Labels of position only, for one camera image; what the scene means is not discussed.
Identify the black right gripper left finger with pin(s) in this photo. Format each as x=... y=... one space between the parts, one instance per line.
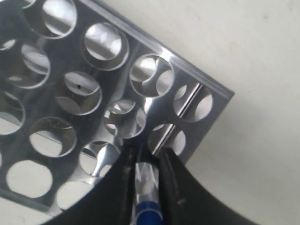
x=110 y=202

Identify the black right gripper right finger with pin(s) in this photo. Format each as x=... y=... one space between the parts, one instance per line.
x=184 y=201

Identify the blue-capped test tube three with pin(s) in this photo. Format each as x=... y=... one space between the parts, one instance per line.
x=146 y=202

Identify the stainless steel test tube rack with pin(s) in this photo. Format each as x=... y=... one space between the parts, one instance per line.
x=77 y=82

